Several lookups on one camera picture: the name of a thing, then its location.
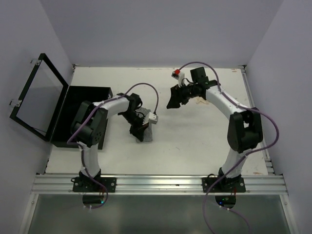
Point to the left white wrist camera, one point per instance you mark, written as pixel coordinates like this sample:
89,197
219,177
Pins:
151,118

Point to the grey striped underwear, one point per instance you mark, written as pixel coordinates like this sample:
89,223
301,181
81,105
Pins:
147,134

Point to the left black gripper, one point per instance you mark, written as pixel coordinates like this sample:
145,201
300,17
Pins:
138,131

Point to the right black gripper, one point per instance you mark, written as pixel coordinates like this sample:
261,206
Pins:
176,97

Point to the aluminium rail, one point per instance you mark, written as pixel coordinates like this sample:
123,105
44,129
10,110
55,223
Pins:
60,184
253,116

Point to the aluminium right side rail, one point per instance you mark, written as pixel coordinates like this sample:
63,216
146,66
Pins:
253,116

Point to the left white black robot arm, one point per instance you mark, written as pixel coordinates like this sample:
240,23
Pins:
87,129

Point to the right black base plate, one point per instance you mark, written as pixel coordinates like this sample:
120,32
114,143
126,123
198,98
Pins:
226,185

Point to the black open storage case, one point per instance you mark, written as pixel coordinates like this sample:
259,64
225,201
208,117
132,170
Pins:
47,104

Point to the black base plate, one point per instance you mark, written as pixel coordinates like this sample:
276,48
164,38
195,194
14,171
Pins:
226,185
86,185

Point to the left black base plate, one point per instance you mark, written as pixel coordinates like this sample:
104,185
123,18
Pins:
86,185

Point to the aluminium front rail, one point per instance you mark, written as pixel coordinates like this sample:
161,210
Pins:
60,184

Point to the grey and cream sock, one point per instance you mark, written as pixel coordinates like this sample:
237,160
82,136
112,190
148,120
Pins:
200,100

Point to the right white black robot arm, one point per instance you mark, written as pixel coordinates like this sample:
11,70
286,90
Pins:
244,129

